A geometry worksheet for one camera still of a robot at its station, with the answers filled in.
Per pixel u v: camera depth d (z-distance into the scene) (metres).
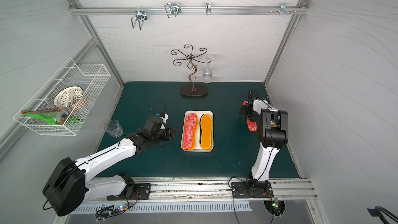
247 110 0.91
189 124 0.94
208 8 0.78
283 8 0.77
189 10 0.79
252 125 0.96
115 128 0.95
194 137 0.90
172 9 0.76
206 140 0.89
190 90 1.15
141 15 0.78
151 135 0.64
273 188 0.75
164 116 0.78
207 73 0.96
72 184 0.40
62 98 0.66
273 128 0.54
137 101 1.12
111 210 0.72
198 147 0.88
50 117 0.54
